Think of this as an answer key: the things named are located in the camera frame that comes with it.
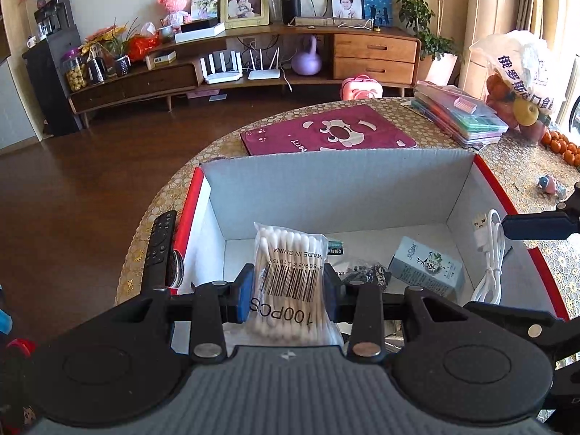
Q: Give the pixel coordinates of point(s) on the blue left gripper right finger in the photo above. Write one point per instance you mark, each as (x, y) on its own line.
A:
(332, 294)

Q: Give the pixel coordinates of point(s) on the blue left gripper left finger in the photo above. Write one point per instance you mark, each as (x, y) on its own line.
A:
(243, 291)

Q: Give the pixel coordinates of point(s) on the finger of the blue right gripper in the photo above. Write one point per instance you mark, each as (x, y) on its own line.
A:
(551, 225)

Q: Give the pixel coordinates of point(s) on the white chicken snack packet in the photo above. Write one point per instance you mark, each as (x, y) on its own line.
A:
(335, 247)

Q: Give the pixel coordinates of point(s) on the clear bag black items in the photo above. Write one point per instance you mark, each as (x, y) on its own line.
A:
(364, 272)

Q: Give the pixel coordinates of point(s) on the bag of cotton swabs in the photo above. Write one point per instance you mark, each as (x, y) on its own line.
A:
(286, 306)

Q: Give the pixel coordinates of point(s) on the light green tea box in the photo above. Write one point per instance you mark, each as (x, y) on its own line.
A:
(418, 265)

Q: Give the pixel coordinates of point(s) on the pink cartoon figurine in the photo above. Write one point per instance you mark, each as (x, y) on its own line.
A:
(548, 184)

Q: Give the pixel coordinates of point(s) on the pile of mandarin oranges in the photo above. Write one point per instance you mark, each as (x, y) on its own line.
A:
(559, 144)

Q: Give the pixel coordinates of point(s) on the black remote control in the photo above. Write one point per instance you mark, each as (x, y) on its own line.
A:
(157, 272)

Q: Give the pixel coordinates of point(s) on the red cardboard box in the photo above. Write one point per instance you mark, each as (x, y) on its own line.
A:
(368, 199)

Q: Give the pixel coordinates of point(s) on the stack of plastic bead cases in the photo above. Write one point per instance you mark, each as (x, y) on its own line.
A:
(464, 118)

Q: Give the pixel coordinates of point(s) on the white plastic bag of fruit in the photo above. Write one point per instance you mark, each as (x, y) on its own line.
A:
(521, 85)

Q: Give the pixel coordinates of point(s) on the maroon bear tablet case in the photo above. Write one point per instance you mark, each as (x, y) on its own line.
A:
(357, 127)

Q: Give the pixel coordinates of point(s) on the pink toy case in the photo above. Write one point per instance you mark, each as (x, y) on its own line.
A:
(360, 87)

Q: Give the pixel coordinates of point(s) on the white router tall antennas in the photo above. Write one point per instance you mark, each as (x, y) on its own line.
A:
(221, 70)

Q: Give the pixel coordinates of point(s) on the white router thin antennas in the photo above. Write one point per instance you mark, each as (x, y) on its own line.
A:
(260, 71)

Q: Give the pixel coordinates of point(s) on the wooden tv cabinet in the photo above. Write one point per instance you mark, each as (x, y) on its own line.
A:
(389, 56)

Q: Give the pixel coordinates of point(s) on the potted green plant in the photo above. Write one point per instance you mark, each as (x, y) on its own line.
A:
(426, 25)

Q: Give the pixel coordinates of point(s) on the flower pot arrangement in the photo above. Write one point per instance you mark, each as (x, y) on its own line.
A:
(114, 41)

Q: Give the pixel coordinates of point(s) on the black speaker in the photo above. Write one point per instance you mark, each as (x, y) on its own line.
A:
(291, 10)

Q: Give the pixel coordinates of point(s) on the child portrait photo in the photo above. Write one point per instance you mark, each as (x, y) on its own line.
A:
(347, 9)

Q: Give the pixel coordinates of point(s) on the blue picture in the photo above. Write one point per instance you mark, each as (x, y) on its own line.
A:
(380, 12)

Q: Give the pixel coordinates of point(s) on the pink teddy bear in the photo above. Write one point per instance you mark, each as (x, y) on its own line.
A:
(176, 14)

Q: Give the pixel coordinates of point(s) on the black cabinet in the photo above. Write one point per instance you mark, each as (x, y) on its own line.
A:
(57, 35)

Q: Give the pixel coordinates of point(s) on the framed photo cream frame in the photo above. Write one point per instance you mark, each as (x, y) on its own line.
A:
(240, 14)

